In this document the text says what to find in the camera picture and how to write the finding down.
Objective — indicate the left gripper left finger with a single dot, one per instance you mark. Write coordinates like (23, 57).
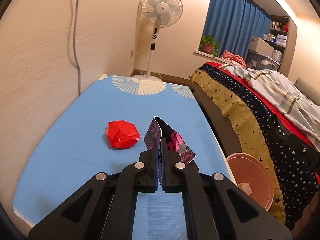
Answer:
(104, 207)

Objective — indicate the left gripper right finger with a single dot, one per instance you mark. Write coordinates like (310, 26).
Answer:
(214, 207)

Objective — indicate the white paper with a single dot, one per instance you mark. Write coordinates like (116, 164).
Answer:
(245, 186)

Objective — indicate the small red wrapper ball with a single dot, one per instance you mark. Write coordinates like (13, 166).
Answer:
(122, 134)

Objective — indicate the dark pink patterned box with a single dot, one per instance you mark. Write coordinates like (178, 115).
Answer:
(160, 135)

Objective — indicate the pink trash bin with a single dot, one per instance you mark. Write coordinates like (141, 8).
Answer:
(246, 168)

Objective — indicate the right hand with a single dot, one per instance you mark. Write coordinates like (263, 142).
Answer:
(308, 226)

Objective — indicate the star patterned bed blanket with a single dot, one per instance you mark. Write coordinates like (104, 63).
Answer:
(294, 182)

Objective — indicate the plaid duvet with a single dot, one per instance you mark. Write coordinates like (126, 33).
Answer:
(278, 90)

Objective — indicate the grey headboard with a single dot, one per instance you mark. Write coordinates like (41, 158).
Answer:
(310, 92)

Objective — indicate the blue table mat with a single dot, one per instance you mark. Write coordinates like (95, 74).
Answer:
(75, 148)

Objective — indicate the pink clothes on sill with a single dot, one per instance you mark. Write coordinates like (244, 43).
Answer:
(233, 58)

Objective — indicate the white storage box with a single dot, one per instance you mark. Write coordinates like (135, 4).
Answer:
(258, 45)

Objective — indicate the wooden bookshelf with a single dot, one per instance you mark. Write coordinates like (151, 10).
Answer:
(277, 36)

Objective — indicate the potted green plant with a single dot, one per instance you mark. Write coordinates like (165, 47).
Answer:
(209, 45)

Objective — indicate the blue curtain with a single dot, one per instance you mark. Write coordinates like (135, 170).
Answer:
(233, 22)

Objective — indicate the white standing fan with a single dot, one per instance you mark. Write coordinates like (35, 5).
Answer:
(158, 14)

